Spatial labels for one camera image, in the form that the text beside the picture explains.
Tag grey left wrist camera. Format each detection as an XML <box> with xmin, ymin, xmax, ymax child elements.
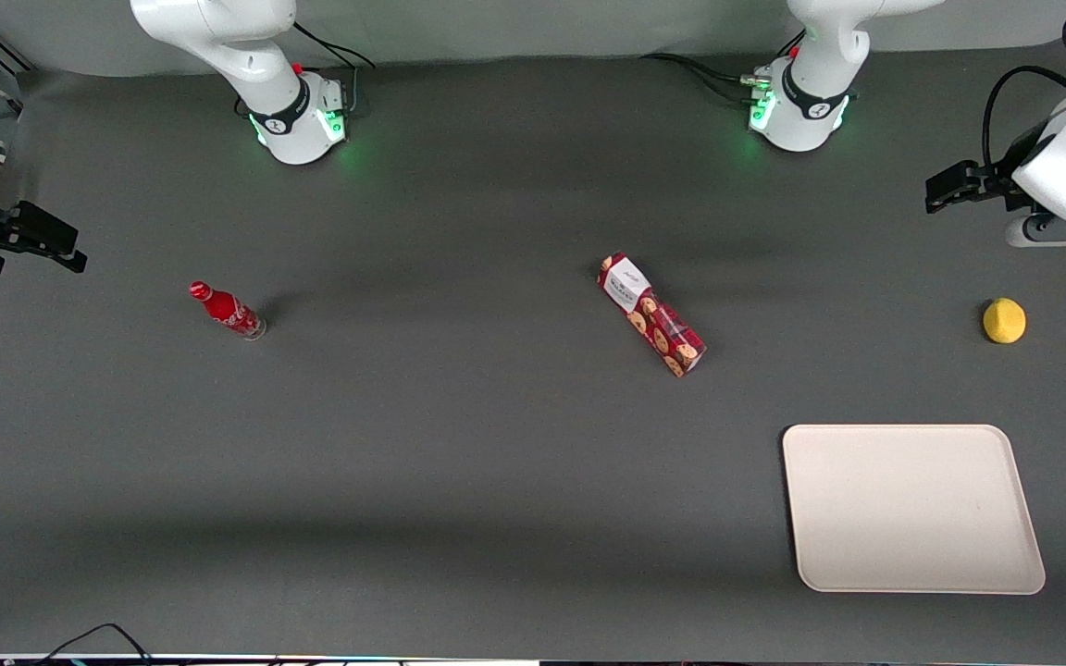
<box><xmin>1005</xmin><ymin>213</ymin><xmax>1066</xmax><ymax>247</ymax></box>

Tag black left arm base cables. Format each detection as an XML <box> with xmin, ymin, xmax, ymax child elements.
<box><xmin>638</xmin><ymin>28</ymin><xmax>808</xmax><ymax>105</ymax></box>

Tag black left arm wrist cable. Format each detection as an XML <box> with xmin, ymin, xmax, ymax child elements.
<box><xmin>981</xmin><ymin>0</ymin><xmax>1066</xmax><ymax>179</ymax></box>

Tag red soda bottle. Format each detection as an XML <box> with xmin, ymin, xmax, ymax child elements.
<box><xmin>188</xmin><ymin>281</ymin><xmax>268</xmax><ymax>342</ymax></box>

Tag black right arm base cable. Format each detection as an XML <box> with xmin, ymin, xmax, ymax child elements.
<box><xmin>235</xmin><ymin>20</ymin><xmax>378</xmax><ymax>119</ymax></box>

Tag beige plastic tray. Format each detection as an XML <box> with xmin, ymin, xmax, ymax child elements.
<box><xmin>781</xmin><ymin>424</ymin><xmax>1047</xmax><ymax>596</ymax></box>

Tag red cookie box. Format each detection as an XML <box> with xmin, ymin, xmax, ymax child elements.
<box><xmin>598</xmin><ymin>252</ymin><xmax>708</xmax><ymax>378</ymax></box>

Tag yellow lemon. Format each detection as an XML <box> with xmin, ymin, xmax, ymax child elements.
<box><xmin>983</xmin><ymin>297</ymin><xmax>1027</xmax><ymax>345</ymax></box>

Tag black cable at table edge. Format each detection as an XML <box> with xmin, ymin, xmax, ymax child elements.
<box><xmin>31</xmin><ymin>623</ymin><xmax>156</xmax><ymax>666</ymax></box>

